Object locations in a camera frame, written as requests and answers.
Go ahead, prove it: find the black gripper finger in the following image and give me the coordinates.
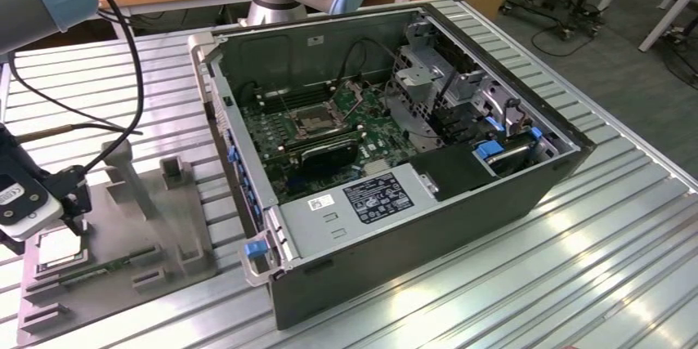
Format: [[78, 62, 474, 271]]
[[60, 201, 92, 240]]

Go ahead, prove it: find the silver green CPU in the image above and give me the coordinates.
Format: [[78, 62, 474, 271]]
[[35, 230, 90, 271]]

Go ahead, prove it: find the black RAM slot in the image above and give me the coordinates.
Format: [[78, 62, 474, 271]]
[[259, 85, 331, 110], [278, 131, 356, 153]]

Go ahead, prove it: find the CPU socket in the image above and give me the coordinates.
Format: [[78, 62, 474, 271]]
[[291, 102, 351, 140]]

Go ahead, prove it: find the grey parts rack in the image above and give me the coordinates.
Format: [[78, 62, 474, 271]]
[[15, 139, 220, 347]]

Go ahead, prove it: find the green RAM stick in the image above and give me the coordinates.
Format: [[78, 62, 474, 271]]
[[54, 245, 163, 287]]

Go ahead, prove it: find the silver power supply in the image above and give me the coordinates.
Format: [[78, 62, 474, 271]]
[[271, 163, 441, 262]]

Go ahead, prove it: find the black graphics card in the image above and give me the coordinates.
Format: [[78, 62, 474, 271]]
[[298, 138, 362, 175]]

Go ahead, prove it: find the metal socket cover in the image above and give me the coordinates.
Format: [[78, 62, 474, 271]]
[[324, 81, 367, 119]]

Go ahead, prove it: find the green motherboard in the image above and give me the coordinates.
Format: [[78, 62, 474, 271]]
[[239, 81, 419, 205]]

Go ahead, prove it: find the black open PC case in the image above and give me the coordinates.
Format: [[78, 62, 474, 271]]
[[187, 0, 599, 332]]

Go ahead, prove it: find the silver drive cage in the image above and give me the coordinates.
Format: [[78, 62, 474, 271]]
[[391, 17, 457, 145]]

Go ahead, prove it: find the black plastic shroud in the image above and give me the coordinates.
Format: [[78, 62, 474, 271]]
[[409, 147, 495, 203]]

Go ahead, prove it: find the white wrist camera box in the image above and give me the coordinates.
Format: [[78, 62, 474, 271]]
[[0, 172, 64, 244]]

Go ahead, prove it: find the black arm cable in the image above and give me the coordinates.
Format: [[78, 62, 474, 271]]
[[7, 49, 146, 137], [75, 0, 147, 174]]

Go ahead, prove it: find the blue handle latch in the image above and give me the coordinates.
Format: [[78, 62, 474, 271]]
[[244, 241, 270, 262]]

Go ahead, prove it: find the silver case handle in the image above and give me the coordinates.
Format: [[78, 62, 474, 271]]
[[239, 205, 302, 289]]

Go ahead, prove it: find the black internal wire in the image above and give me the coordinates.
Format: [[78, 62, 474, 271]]
[[332, 37, 395, 85]]

